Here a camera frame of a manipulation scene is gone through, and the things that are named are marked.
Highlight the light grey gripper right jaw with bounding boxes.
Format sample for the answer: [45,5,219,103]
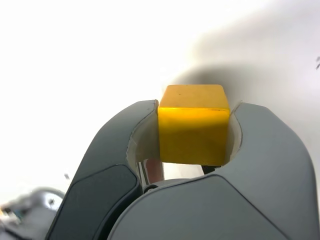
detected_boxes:
[107,99,320,240]

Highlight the yellow cube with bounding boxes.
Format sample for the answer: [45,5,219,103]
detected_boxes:
[157,84,231,166]

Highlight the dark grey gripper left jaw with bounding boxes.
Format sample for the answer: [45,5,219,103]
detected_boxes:
[45,98,165,240]

